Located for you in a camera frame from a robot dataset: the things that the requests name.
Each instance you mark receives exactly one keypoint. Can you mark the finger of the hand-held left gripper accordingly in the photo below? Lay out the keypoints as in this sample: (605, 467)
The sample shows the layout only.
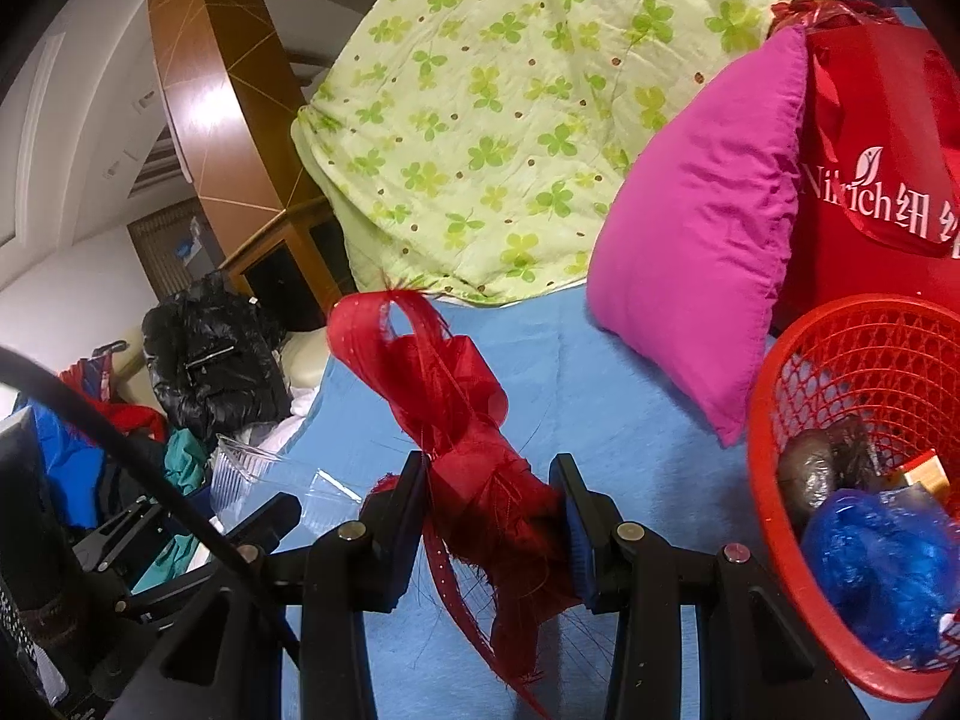
(124, 532)
(259, 521)

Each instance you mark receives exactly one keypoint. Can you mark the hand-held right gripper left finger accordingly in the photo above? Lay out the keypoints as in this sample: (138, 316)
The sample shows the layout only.
(409, 517)

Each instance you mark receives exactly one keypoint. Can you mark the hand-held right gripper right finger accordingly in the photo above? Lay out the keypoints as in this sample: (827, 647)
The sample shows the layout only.
(577, 540)

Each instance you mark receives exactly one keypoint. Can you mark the clear plastic container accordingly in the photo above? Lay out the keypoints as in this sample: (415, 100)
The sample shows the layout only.
(247, 465)

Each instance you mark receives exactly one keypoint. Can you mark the red mesh plastic basket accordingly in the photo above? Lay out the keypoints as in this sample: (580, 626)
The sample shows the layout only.
(761, 420)

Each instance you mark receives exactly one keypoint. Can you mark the blue plastic bag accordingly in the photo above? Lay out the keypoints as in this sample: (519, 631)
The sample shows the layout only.
(877, 570)

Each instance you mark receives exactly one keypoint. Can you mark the blue garment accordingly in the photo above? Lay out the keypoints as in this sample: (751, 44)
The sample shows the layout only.
(67, 465)

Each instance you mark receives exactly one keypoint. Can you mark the teal garment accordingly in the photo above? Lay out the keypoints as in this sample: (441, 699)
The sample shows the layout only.
(184, 457)

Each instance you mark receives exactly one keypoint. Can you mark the pale pink bed sheet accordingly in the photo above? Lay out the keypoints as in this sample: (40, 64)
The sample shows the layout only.
(289, 427)

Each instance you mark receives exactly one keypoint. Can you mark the red garment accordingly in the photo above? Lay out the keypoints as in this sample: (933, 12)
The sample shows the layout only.
(127, 416)

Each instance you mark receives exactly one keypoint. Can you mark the blue blanket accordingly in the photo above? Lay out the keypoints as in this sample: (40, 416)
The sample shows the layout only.
(600, 390)

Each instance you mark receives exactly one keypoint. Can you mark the beige cushion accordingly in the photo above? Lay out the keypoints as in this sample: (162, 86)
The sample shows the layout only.
(307, 367)

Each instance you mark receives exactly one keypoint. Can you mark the black puffer jacket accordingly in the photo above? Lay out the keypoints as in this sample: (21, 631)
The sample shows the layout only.
(210, 360)

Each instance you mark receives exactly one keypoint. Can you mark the grey brown plastic bag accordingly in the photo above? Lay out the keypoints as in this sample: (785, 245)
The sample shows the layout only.
(806, 469)

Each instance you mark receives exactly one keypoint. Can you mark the black plastic bag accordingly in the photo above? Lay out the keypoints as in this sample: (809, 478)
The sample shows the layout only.
(859, 450)

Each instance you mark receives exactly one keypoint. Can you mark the magenta pillow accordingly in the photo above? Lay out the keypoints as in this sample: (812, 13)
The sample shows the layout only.
(690, 240)

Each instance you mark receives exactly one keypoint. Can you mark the orange cardboard box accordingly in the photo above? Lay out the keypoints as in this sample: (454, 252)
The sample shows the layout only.
(922, 476)

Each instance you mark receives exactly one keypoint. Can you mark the green clover print quilt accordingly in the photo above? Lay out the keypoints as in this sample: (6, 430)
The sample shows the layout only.
(487, 127)

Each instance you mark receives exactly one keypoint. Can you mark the red bag with white print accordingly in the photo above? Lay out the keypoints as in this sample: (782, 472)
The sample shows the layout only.
(862, 240)

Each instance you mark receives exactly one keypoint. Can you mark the wooden cabinet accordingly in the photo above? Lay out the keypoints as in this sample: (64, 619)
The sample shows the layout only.
(217, 52)

